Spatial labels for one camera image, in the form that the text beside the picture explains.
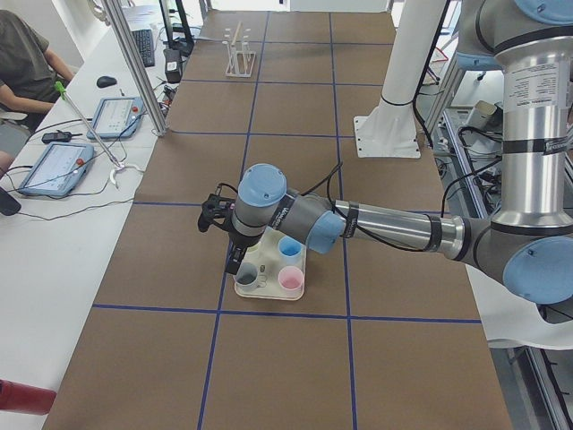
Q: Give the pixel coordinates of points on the black computer mouse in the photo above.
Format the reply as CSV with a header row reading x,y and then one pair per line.
x,y
105,81

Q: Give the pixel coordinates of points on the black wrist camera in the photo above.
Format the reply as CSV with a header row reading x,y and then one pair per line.
x,y
217,210

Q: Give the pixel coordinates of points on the light blue cup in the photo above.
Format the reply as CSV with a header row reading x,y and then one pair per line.
x,y
289,250

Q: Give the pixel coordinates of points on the white wire cup rack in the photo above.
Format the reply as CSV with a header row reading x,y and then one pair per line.
x,y
241,57

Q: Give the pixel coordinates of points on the pink plastic cup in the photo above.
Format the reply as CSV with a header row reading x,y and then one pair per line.
x,y
291,278

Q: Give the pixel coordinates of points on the far teach pendant tablet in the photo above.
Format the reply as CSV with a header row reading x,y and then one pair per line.
x,y
117,117

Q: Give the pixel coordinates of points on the black handheld remote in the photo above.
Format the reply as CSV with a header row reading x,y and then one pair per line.
x,y
58,136

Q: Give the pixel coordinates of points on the red cylinder bottle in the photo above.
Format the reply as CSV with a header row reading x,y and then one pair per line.
x,y
26,399

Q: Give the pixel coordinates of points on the cream plastic tray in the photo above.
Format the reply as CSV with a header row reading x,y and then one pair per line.
x,y
266,258

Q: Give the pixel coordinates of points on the aluminium frame post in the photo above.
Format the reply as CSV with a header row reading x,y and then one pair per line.
x,y
136,67

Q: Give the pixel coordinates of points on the seated person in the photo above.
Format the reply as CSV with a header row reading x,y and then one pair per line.
x,y
29,70

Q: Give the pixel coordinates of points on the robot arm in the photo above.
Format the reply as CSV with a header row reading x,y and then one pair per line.
x,y
527,245

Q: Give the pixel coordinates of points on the grey plastic cup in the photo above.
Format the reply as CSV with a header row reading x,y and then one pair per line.
x,y
247,276

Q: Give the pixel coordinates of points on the teach pendant tablet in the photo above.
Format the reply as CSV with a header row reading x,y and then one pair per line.
x,y
58,170
117,117

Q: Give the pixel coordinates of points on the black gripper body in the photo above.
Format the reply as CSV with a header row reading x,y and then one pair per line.
x,y
240,242

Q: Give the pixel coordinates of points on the white camera mast base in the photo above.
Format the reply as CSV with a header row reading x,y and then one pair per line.
x,y
389,131

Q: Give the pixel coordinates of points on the near teach pendant tablet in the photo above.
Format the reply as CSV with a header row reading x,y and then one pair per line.
x,y
58,170

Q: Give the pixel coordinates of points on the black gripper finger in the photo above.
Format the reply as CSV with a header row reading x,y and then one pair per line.
x,y
232,267

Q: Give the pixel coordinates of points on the black computer keyboard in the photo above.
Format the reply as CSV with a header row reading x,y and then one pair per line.
x,y
143,40

